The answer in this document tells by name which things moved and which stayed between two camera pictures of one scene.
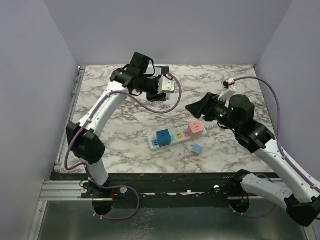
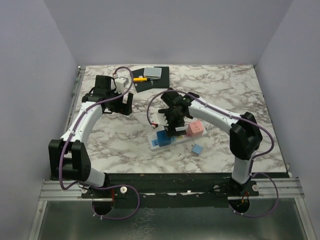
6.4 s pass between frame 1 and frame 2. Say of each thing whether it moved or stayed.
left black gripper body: moved
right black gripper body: moved
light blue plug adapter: stayed
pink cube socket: stayed
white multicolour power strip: stayed
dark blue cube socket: stayed
